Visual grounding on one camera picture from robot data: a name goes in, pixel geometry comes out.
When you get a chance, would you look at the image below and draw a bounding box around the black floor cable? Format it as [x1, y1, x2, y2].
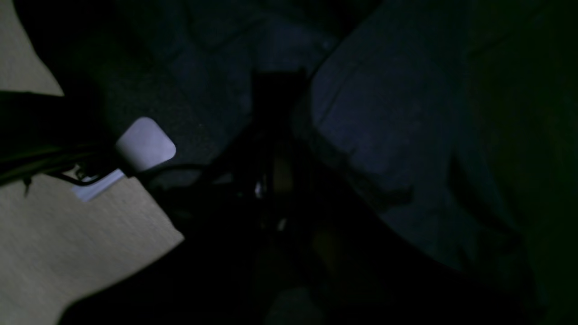
[0, 149, 235, 188]

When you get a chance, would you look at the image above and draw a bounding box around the dark blue t-shirt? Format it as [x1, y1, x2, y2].
[172, 0, 578, 307]

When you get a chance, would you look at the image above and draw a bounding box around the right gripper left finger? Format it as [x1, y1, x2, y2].
[158, 131, 273, 289]

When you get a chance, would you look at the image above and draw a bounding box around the white tab on cloth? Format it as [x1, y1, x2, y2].
[114, 116, 176, 173]

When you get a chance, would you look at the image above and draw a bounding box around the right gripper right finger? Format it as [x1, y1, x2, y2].
[282, 137, 452, 308]

